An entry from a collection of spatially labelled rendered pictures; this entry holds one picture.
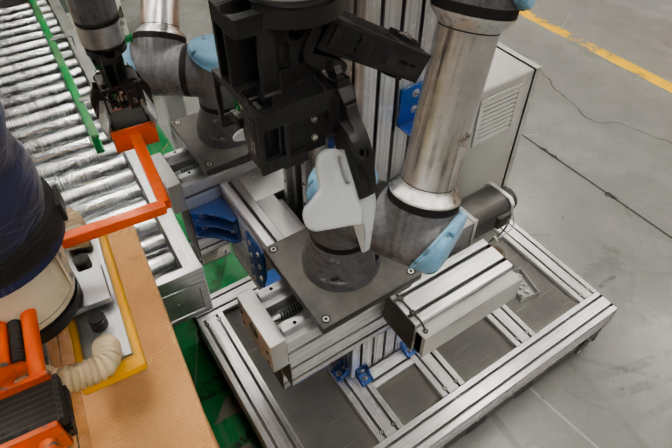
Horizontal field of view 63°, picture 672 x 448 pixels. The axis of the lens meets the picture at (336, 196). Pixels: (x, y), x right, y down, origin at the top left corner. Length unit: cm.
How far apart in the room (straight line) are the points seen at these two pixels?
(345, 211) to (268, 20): 15
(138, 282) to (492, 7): 86
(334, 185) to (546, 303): 179
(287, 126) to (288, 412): 150
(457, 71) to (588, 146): 252
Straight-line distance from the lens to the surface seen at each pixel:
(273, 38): 36
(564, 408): 221
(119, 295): 106
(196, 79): 126
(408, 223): 84
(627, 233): 284
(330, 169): 41
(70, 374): 91
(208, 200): 141
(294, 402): 184
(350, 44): 40
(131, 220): 100
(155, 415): 106
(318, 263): 100
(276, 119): 37
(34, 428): 82
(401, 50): 43
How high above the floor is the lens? 187
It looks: 44 degrees down
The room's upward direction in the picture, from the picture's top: straight up
